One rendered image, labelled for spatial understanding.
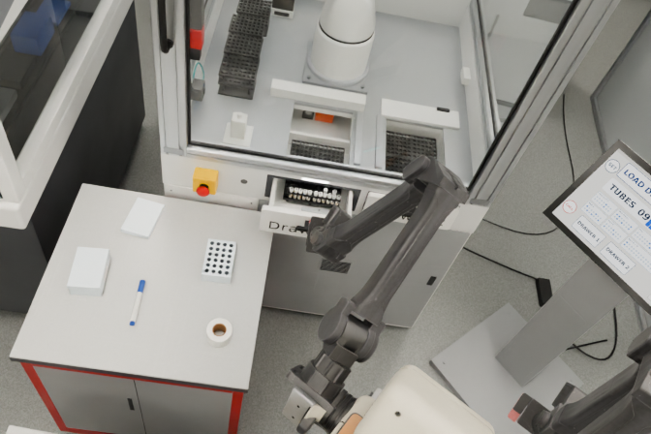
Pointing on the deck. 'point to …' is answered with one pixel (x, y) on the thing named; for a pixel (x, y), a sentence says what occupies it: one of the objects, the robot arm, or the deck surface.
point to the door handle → (164, 16)
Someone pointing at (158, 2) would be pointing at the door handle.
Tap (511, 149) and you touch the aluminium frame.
